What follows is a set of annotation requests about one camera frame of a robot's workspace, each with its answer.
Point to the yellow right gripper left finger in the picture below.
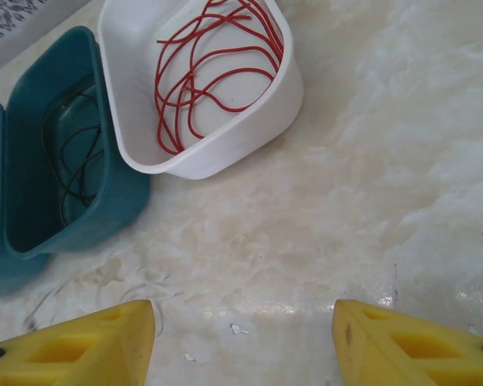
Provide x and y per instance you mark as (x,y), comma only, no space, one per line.
(64,358)

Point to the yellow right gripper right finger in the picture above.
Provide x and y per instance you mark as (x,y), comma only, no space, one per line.
(418,354)

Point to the teal plastic bin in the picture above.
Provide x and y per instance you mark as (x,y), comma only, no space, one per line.
(120,193)
(8,277)

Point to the white plastic bin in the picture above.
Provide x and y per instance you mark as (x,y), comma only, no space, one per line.
(233,140)

